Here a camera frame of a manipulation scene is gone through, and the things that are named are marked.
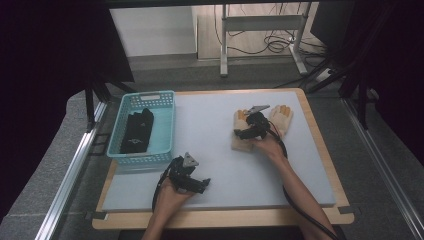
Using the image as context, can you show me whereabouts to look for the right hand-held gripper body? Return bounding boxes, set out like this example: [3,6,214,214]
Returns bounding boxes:
[244,105,271,139]

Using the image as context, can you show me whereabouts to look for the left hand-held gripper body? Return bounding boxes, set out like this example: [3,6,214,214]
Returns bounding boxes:
[167,152,201,193]

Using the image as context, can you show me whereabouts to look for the beige fleece glove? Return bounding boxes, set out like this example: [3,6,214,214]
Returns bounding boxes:
[230,109,259,153]
[268,104,294,139]

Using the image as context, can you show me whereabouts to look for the turquoise plastic basket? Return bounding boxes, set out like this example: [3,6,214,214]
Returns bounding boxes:
[106,89,177,167]

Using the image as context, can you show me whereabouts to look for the person's right hand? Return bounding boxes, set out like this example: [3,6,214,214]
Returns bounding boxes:
[254,131,288,164]

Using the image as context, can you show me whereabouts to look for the person's left hand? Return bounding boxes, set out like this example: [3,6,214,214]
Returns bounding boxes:
[153,181,196,219]

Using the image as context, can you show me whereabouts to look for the grey foam mat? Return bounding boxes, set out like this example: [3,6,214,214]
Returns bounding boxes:
[102,90,337,213]

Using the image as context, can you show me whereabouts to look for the wooden table board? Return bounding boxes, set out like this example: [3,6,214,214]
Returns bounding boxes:
[91,87,355,231]

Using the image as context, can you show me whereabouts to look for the white power strip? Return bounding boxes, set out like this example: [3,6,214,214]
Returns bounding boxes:
[314,68,334,83]

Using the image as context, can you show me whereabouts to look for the black metal stand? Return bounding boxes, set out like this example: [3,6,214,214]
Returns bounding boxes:
[304,3,394,131]

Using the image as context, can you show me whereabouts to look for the black tripod stand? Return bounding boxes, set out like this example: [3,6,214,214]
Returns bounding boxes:
[83,74,138,133]

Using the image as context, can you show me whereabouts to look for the white panel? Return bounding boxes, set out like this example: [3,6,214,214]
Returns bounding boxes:
[109,6,198,58]

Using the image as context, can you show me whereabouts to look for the black floor cables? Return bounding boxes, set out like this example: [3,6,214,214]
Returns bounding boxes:
[213,3,329,68]

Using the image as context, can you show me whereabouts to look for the black rail clamp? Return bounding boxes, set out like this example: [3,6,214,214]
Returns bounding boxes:
[89,132,112,157]

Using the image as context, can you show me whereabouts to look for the white metal desk frame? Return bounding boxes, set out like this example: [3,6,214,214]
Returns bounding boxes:
[219,3,309,78]

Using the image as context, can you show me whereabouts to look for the aluminium rail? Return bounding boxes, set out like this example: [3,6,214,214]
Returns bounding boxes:
[341,98,424,231]
[34,101,109,240]

